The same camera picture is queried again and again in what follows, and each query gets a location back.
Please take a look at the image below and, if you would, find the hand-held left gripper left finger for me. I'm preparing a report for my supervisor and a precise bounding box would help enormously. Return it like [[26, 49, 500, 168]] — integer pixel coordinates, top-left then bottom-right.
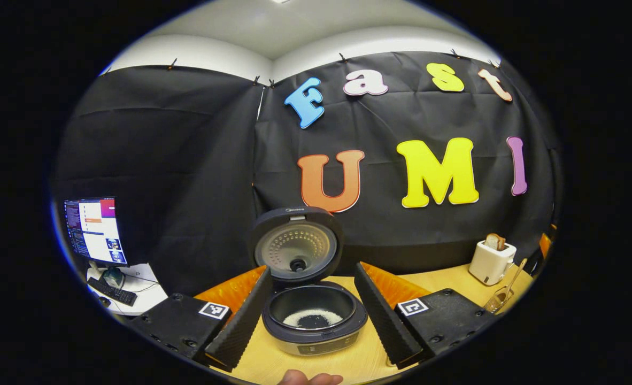
[[132, 266, 274, 372]]

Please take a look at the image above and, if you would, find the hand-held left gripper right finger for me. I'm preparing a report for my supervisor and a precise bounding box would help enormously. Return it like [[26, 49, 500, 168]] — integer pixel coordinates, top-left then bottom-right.
[[354, 262, 496, 369]]

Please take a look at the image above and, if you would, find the wooden spoon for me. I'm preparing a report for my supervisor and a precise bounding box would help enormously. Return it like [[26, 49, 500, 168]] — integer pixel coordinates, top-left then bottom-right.
[[495, 258, 529, 311]]

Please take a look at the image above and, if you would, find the white rice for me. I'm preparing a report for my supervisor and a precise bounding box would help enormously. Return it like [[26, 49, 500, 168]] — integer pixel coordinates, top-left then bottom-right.
[[283, 309, 344, 328]]

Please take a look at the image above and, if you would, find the clear chopstick holder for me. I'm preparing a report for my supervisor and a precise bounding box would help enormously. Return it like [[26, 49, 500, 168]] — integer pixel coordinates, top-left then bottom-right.
[[483, 286, 514, 314]]

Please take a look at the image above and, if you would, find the black rice cooker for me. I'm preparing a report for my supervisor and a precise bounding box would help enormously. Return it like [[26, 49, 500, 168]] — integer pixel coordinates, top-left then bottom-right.
[[249, 206, 369, 357]]

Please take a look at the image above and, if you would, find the white toaster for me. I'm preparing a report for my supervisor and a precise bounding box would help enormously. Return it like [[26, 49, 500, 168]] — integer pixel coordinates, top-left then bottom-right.
[[468, 241, 517, 287]]

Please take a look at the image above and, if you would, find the white side table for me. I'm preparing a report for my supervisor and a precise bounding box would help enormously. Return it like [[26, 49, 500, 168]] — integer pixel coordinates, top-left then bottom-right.
[[86, 263, 168, 316]]

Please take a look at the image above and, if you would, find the black keyboard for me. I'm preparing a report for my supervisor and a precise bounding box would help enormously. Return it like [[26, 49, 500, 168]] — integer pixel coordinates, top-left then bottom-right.
[[87, 276, 138, 307]]

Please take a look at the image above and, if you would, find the computer monitor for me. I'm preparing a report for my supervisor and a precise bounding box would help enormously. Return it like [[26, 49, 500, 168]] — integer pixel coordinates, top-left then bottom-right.
[[64, 197, 129, 289]]

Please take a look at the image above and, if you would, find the black backdrop cloth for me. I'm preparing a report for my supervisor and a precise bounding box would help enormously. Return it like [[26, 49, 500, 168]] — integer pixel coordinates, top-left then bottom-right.
[[54, 51, 560, 297]]

